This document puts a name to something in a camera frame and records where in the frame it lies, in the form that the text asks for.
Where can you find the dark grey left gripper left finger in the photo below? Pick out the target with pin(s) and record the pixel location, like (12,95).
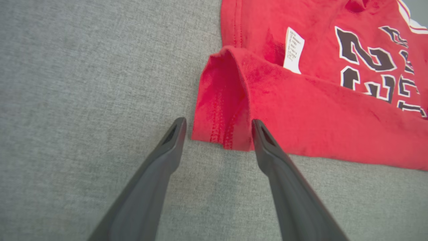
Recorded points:
(147,194)

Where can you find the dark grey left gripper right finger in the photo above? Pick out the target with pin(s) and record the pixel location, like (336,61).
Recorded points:
(294,201)

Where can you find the red jersey with white stripes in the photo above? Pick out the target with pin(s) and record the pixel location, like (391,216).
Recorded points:
(317,110)

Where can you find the grey fabric sofa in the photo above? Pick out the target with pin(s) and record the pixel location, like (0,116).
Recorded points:
(83,83)

